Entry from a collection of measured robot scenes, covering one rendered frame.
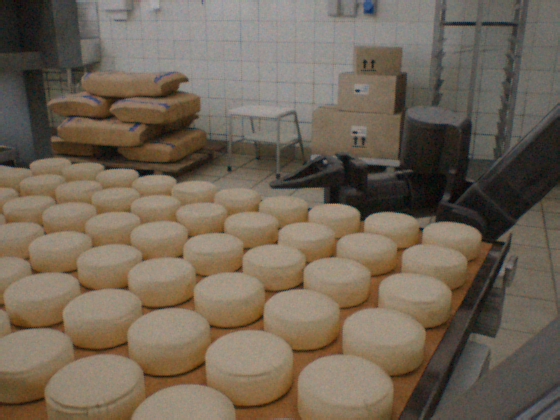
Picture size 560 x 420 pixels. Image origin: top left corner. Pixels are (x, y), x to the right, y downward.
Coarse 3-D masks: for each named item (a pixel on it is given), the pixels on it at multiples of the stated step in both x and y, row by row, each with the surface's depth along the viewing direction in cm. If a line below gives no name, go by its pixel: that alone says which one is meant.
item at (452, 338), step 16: (496, 240) 53; (496, 256) 51; (480, 272) 48; (496, 272) 46; (480, 288) 45; (464, 304) 42; (480, 304) 41; (464, 320) 40; (448, 336) 38; (464, 336) 36; (448, 352) 36; (432, 368) 35; (448, 368) 33; (432, 384) 33; (416, 400) 32; (432, 400) 30; (400, 416) 31; (416, 416) 31; (432, 416) 31
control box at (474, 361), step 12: (468, 348) 48; (480, 348) 48; (468, 360) 47; (480, 360) 47; (456, 372) 45; (468, 372) 45; (480, 372) 45; (456, 384) 44; (468, 384) 44; (444, 396) 42; (456, 396) 42
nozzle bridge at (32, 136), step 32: (0, 0) 90; (32, 0) 91; (64, 0) 91; (0, 32) 91; (32, 32) 93; (64, 32) 92; (0, 64) 87; (32, 64) 92; (64, 64) 93; (0, 96) 103; (32, 96) 100; (0, 128) 106; (32, 128) 102; (32, 160) 104
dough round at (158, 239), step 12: (144, 228) 51; (156, 228) 51; (168, 228) 51; (180, 228) 51; (132, 240) 50; (144, 240) 49; (156, 240) 49; (168, 240) 49; (180, 240) 50; (144, 252) 49; (156, 252) 49; (168, 252) 49; (180, 252) 50
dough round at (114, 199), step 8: (96, 192) 62; (104, 192) 62; (112, 192) 62; (120, 192) 62; (128, 192) 62; (136, 192) 62; (96, 200) 60; (104, 200) 59; (112, 200) 59; (120, 200) 59; (128, 200) 60; (96, 208) 60; (104, 208) 59; (112, 208) 59; (120, 208) 59; (128, 208) 60
